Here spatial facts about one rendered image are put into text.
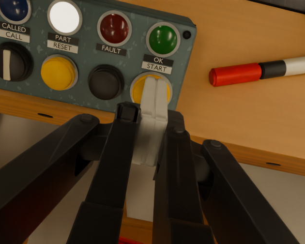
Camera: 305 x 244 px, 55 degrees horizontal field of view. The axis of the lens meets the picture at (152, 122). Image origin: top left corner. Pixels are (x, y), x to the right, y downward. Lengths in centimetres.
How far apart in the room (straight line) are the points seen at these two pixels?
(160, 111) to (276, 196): 116
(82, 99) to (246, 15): 17
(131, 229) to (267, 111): 19
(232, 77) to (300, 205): 112
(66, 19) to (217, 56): 13
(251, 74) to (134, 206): 94
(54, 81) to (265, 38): 19
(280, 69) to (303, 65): 2
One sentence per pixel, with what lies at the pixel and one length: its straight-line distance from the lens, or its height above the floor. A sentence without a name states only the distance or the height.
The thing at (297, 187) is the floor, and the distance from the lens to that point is 134.
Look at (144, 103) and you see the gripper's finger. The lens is 16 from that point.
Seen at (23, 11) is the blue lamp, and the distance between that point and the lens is 23.
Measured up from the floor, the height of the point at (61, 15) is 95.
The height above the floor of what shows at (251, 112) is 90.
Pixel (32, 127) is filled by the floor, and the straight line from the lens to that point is 121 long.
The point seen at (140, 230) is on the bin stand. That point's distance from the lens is 35.
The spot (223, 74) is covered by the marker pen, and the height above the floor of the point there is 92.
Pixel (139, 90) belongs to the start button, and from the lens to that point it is 22.
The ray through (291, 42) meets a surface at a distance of 31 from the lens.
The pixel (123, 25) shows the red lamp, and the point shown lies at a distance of 21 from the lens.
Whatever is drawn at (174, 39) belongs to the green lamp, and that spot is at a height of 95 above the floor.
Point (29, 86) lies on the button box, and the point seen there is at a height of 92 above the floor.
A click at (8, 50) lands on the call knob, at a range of 23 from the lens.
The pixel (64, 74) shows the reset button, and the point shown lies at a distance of 22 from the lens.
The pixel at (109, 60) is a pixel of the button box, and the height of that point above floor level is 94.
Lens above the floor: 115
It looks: 80 degrees down
